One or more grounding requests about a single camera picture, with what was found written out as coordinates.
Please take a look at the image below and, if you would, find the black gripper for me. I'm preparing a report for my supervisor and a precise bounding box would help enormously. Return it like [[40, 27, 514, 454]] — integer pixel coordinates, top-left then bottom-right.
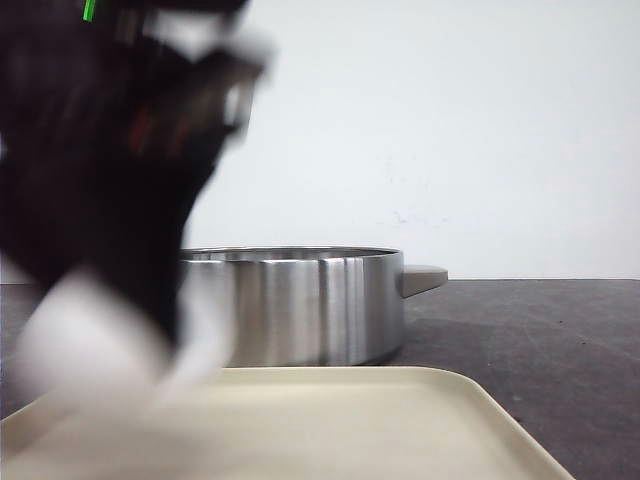
[[1, 1, 265, 270]]

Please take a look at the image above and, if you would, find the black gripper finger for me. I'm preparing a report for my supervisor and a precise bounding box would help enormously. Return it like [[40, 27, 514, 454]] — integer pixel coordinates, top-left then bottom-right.
[[79, 149, 219, 349]]

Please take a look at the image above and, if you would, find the panda bun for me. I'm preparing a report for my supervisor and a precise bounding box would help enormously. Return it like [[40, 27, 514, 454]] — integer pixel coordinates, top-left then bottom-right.
[[16, 269, 236, 403]]

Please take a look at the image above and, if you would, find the stainless steel pot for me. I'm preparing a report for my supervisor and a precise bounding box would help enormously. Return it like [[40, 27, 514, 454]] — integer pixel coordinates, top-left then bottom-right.
[[181, 246, 448, 367]]

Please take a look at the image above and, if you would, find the beige plastic tray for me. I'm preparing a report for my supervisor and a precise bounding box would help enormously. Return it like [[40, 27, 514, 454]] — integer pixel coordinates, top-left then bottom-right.
[[1, 367, 568, 479]]

